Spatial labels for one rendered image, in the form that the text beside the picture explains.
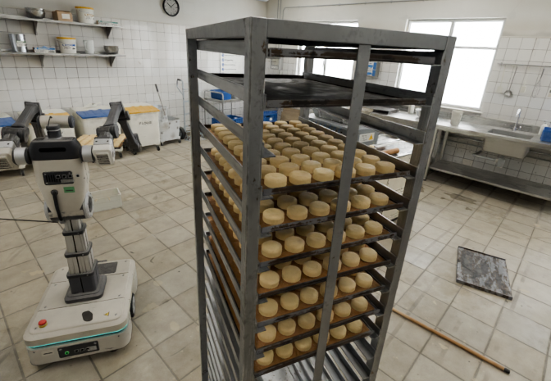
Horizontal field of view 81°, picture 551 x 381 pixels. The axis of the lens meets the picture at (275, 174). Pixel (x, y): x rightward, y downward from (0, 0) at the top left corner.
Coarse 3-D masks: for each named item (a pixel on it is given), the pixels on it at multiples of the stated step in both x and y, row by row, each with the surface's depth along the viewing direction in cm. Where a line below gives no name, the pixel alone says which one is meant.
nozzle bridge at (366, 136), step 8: (312, 120) 319; (320, 120) 298; (328, 120) 297; (328, 128) 303; (336, 128) 295; (344, 128) 276; (360, 128) 275; (360, 136) 273; (368, 136) 280; (376, 136) 287; (368, 144) 284
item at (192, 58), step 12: (192, 48) 106; (192, 60) 107; (192, 72) 108; (192, 84) 110; (192, 96) 111; (192, 108) 112; (192, 120) 114; (192, 132) 115; (192, 144) 117; (192, 156) 119; (192, 168) 122; (204, 276) 140; (204, 288) 142; (204, 300) 145; (204, 312) 147; (204, 324) 150; (204, 336) 152; (204, 348) 155; (204, 360) 158; (204, 372) 161
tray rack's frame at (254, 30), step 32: (192, 32) 96; (224, 32) 66; (256, 32) 53; (288, 32) 55; (320, 32) 57; (352, 32) 60; (384, 32) 62; (256, 64) 54; (448, 64) 72; (256, 96) 56; (352, 96) 65; (256, 128) 59; (352, 128) 68; (256, 160) 61; (352, 160) 71; (416, 160) 80; (256, 192) 63; (416, 192) 83; (256, 224) 66; (256, 256) 69; (256, 288) 73; (384, 320) 99; (320, 352) 92
